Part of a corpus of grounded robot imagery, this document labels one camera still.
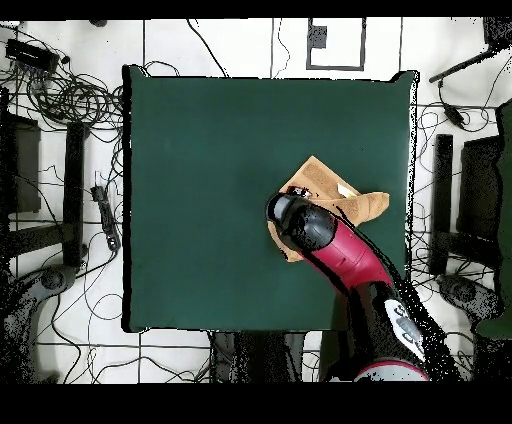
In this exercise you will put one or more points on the orange terry towel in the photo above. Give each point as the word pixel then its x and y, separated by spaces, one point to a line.
pixel 320 176

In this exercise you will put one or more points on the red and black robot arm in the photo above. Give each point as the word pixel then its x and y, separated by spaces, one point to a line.
pixel 348 256

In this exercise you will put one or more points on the dark green tablecloth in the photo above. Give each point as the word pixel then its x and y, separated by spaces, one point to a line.
pixel 200 160

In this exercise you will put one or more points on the black stand bar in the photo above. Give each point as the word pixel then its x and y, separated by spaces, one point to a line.
pixel 443 180
pixel 74 192

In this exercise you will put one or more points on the black power adapter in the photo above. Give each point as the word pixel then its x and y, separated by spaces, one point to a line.
pixel 454 114

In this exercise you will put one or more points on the dark box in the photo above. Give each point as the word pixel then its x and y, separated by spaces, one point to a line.
pixel 24 168
pixel 480 188

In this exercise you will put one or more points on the grey stand base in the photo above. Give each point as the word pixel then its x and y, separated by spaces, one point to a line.
pixel 464 292
pixel 52 278

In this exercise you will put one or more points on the black power strip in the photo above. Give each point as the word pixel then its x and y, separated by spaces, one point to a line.
pixel 106 216

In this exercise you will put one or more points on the black tripod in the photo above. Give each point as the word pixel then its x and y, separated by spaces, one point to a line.
pixel 498 32

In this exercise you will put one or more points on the grey square frame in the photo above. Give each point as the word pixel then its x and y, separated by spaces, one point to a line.
pixel 336 68

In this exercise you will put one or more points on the black network switch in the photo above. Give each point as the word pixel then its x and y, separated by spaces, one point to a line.
pixel 32 56

